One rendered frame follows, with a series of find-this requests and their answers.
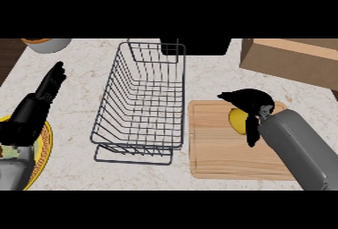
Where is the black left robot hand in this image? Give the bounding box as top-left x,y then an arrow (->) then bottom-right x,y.
0,61 -> 68,148

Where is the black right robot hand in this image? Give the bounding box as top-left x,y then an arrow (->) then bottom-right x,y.
217,88 -> 276,148

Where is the yellow lemon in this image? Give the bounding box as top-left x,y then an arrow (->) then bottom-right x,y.
227,107 -> 248,136

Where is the wooden cutting board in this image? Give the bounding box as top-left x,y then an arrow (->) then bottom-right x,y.
187,99 -> 297,181

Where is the yellow plate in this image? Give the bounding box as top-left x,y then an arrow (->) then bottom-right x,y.
0,114 -> 55,191

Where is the brown wooden box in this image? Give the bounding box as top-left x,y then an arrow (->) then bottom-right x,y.
239,38 -> 338,91

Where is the dark brown wooden panel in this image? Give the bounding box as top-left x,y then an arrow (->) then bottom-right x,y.
0,38 -> 29,88

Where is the black appliance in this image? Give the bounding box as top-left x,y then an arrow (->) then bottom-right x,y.
158,38 -> 232,56

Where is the grey wire basket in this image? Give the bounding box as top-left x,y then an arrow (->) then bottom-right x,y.
90,39 -> 187,166

